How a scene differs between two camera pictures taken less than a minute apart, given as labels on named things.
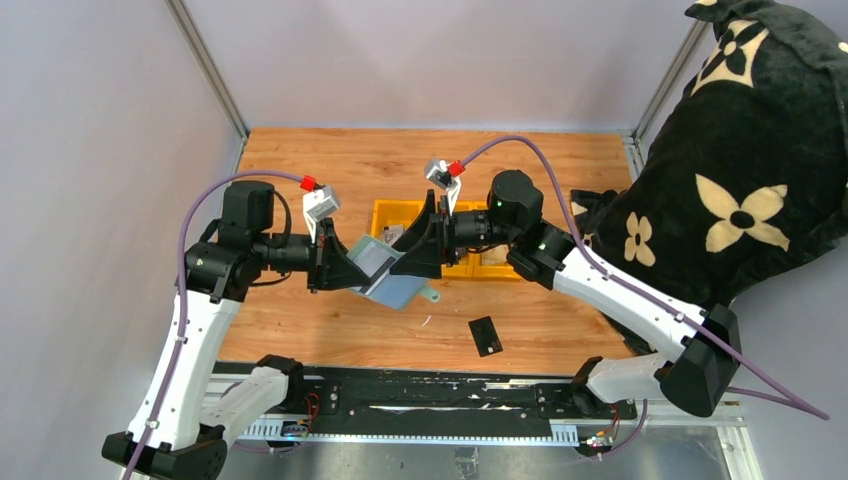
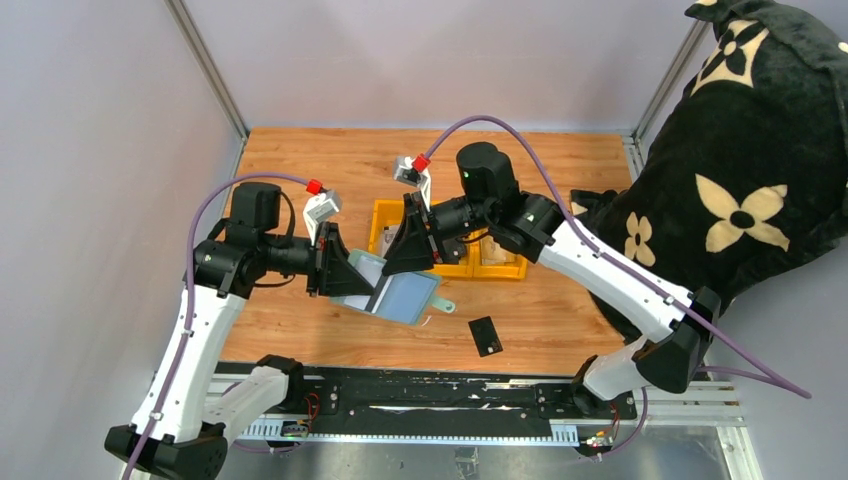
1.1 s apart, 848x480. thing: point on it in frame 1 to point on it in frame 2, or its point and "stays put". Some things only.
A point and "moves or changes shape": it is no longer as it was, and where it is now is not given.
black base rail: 404,403 stays put
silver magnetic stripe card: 375,262 moves or changes shape
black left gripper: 316,260 stays put
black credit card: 485,336 stays put
